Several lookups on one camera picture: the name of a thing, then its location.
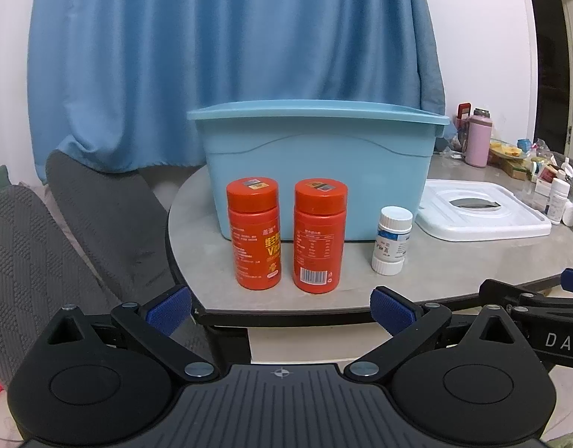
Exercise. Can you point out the plate of yellow snacks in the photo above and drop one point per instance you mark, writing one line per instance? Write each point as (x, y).
(506, 150)

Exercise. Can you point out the white plastic bin lid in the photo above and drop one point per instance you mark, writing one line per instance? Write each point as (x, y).
(510, 224)

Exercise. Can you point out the grey desktop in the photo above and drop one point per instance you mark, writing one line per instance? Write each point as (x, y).
(454, 266)

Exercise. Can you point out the light blue plastic storage bin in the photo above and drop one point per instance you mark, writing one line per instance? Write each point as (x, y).
(323, 168)

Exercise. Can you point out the small blue carton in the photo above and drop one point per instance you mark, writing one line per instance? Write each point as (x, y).
(524, 144)

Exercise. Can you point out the orange bottle with yellow print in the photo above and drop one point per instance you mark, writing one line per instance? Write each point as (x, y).
(253, 238)

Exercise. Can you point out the green box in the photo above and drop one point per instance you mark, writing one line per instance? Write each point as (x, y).
(517, 171)

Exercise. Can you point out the orange bottle with barcode label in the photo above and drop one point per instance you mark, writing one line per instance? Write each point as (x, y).
(320, 238)

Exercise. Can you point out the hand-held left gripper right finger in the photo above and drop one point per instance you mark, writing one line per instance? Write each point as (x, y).
(390, 309)

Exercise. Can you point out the cluster of medicine bottles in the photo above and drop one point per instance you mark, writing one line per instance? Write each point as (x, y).
(559, 198)

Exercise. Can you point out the pink thermos bottle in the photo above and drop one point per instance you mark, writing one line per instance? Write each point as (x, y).
(478, 142)

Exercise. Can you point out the small white pill bottle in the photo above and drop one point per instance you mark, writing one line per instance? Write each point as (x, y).
(391, 242)

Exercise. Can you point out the dark window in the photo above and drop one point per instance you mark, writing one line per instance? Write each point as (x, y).
(552, 65)

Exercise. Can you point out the dark grey chair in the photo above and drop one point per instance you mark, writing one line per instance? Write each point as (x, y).
(109, 224)

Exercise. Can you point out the blue curtain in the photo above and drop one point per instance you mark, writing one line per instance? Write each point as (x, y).
(221, 46)

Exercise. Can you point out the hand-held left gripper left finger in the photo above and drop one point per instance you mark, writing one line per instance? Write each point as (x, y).
(170, 307)

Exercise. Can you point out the red canister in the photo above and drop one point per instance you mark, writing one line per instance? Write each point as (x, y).
(463, 114)

